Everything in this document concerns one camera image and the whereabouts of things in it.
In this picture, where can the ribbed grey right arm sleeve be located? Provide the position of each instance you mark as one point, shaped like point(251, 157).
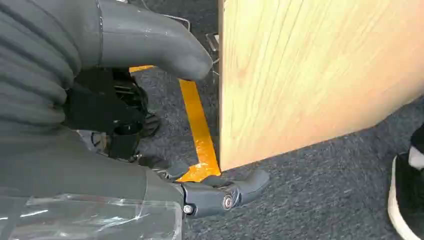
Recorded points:
point(33, 63)

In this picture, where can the black robot leg and foot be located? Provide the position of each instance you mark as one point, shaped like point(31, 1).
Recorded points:
point(109, 112)

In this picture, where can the yellow floor tape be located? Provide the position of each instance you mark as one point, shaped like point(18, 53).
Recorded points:
point(198, 132)

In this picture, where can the person's black white-soled shoe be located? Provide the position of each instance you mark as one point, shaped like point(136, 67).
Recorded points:
point(408, 188)

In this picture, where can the pale wooden desk panel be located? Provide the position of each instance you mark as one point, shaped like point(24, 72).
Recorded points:
point(311, 73)

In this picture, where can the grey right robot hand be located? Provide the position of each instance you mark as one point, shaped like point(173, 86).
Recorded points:
point(139, 36)

